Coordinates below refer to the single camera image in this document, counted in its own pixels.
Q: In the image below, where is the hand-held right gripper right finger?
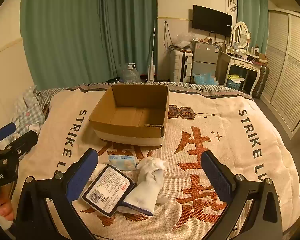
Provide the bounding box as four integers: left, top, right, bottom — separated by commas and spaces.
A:
200, 151, 283, 240

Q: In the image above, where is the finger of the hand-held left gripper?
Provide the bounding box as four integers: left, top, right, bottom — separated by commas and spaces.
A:
0, 130, 38, 165
0, 122, 17, 152

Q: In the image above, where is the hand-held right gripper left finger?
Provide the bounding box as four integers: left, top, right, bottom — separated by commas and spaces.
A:
16, 148, 99, 240

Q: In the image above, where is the cream white cloth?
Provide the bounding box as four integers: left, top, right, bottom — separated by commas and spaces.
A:
89, 162, 108, 183

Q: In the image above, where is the black-edged white packet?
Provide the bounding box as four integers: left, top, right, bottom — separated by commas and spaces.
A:
80, 164, 137, 218

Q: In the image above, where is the light blue tissue packet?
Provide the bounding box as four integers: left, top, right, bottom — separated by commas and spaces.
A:
107, 154, 138, 171

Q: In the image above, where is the white sock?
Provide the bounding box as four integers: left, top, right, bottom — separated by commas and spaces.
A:
121, 156, 169, 217

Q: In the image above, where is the brown cardboard box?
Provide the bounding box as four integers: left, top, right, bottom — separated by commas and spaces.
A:
89, 84, 170, 147

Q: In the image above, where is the person's left hand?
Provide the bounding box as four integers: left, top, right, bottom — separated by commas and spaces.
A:
0, 194, 16, 228

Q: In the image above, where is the checked bedding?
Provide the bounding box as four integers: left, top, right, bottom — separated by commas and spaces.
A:
11, 85, 53, 141

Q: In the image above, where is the cream printed blanket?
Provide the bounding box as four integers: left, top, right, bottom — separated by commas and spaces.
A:
11, 82, 300, 240

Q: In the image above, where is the teal waste basket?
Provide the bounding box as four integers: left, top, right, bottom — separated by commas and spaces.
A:
226, 74, 246, 91

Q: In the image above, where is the blue plastic bag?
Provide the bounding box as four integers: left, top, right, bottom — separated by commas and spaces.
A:
192, 72, 219, 86

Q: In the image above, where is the dark suitcase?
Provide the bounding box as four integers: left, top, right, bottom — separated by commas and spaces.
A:
251, 65, 270, 99

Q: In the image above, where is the clear water jug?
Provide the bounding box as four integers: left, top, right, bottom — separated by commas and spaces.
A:
119, 62, 141, 84

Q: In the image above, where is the green curtain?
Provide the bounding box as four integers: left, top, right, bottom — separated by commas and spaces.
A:
20, 0, 111, 92
98, 0, 158, 83
236, 0, 269, 55

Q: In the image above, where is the white suitcase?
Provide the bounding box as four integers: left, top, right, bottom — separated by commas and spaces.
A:
170, 49, 193, 83

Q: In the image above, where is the white dressing table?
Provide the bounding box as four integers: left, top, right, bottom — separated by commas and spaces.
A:
215, 51, 262, 97

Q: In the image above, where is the white stick vacuum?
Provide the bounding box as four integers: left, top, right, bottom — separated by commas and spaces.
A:
147, 20, 157, 83

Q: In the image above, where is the grey small fridge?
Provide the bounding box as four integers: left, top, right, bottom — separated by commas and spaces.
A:
191, 41, 222, 83

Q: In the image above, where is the white louvred wardrobe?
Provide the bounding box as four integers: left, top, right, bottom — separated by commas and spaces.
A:
261, 9, 300, 141

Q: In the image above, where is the clear plastic bag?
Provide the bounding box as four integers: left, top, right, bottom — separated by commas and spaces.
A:
174, 32, 193, 49

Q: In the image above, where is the white oval mirror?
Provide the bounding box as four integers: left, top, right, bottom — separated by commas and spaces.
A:
231, 21, 251, 50

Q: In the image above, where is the black wall cable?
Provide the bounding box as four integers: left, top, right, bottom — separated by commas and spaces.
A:
163, 20, 177, 52

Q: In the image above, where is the black wall television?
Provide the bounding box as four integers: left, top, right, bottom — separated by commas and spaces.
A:
192, 4, 233, 38

